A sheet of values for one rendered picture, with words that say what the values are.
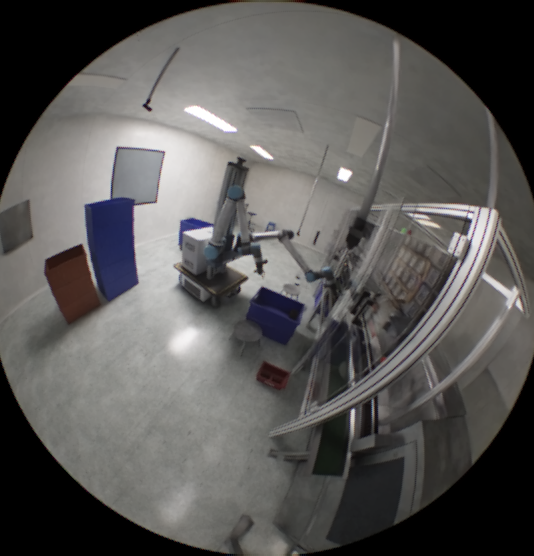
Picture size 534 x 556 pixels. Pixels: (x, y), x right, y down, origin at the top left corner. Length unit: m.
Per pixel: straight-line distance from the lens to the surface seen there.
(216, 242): 1.58
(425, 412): 1.03
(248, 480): 1.61
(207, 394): 1.62
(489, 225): 0.51
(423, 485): 0.79
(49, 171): 3.42
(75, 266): 2.26
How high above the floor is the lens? 1.55
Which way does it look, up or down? 29 degrees down
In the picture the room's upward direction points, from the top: 18 degrees clockwise
